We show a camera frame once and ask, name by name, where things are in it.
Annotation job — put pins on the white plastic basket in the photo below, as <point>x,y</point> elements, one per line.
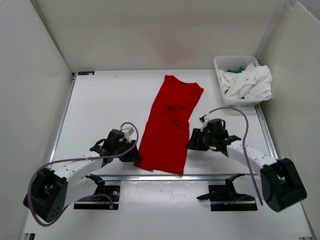
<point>234,62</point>

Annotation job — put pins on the dark label sticker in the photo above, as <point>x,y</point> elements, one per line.
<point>86,73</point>

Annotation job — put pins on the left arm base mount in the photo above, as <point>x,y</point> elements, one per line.
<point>105,197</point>

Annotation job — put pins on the aluminium rail front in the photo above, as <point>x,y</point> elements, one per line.
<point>166,178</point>

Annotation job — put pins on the green garment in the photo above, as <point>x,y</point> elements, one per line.
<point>237,71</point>

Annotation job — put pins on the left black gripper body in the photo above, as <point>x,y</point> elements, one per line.
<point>124,145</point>

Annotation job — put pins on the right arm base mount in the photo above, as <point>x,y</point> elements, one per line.
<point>225,198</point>

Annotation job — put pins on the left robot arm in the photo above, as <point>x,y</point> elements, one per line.
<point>56,185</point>

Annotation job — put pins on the white t-shirt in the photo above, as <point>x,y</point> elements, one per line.
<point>255,82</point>

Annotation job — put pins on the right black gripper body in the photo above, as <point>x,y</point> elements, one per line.
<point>212,139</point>

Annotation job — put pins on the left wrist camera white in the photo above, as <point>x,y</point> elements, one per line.
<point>128,131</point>

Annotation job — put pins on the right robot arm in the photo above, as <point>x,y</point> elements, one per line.
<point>277,181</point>

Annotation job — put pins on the red t-shirt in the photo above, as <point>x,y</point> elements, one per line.
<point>167,131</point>

